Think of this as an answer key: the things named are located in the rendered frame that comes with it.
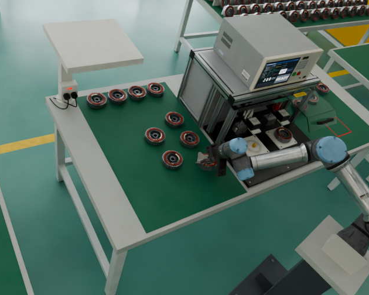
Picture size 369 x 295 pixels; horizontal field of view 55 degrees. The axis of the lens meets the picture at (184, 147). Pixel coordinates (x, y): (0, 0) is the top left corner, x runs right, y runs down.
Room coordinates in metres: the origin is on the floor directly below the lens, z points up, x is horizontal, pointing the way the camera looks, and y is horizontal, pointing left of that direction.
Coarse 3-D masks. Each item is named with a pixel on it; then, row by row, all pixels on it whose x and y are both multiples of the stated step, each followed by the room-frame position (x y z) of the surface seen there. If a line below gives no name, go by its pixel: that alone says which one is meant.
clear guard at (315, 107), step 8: (312, 88) 1.92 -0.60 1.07; (288, 96) 1.75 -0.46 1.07; (304, 96) 1.81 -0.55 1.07; (312, 96) 1.84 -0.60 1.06; (320, 96) 1.87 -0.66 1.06; (296, 104) 1.70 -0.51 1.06; (304, 104) 1.73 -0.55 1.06; (312, 104) 1.76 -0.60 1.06; (320, 104) 1.79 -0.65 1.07; (328, 104) 1.82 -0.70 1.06; (304, 112) 1.65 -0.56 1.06; (312, 112) 1.68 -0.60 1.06; (320, 112) 1.71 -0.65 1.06; (328, 112) 1.74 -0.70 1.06; (312, 120) 1.63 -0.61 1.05; (320, 120) 1.68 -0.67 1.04; (312, 128) 1.61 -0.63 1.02
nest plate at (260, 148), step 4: (252, 136) 1.64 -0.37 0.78; (256, 136) 1.65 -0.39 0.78; (248, 140) 1.60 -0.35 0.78; (252, 140) 1.61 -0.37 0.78; (256, 140) 1.62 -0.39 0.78; (248, 144) 1.57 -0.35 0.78; (256, 144) 1.59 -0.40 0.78; (260, 144) 1.60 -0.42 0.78; (248, 148) 1.53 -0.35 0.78; (252, 148) 1.54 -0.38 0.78; (256, 148) 1.56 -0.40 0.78; (260, 148) 1.57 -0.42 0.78; (264, 148) 1.58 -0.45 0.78; (248, 152) 1.50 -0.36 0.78; (252, 152) 1.51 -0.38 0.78; (256, 152) 1.52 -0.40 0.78; (260, 152) 1.53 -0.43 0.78; (264, 152) 1.55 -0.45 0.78; (248, 156) 1.47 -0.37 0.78
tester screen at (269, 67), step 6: (288, 60) 1.72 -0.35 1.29; (294, 60) 1.75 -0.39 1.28; (270, 66) 1.63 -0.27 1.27; (276, 66) 1.67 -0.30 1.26; (282, 66) 1.70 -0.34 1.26; (288, 66) 1.74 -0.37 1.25; (294, 66) 1.77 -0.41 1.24; (264, 72) 1.61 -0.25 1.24; (270, 72) 1.65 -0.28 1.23; (276, 72) 1.68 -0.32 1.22; (270, 84) 1.69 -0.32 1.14
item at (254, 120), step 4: (240, 116) 1.65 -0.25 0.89; (244, 116) 1.65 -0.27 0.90; (244, 120) 1.62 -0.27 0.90; (248, 120) 1.61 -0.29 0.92; (252, 120) 1.62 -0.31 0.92; (256, 120) 1.63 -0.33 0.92; (240, 124) 1.65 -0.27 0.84; (248, 124) 1.60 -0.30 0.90; (252, 124) 1.58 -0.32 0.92; (256, 124) 1.59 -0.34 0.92; (260, 124) 1.61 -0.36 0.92; (248, 128) 1.59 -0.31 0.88; (252, 128) 1.57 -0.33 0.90; (256, 128) 1.60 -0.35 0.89; (252, 132) 1.56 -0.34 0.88; (256, 132) 1.57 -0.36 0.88
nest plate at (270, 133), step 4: (268, 132) 1.73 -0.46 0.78; (272, 132) 1.75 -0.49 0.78; (272, 136) 1.71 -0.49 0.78; (272, 140) 1.68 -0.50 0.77; (276, 140) 1.68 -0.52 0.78; (292, 140) 1.74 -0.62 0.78; (276, 144) 1.66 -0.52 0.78; (280, 144) 1.67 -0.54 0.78; (284, 144) 1.68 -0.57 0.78; (288, 144) 1.69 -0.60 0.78; (292, 144) 1.71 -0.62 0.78; (280, 148) 1.63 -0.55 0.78
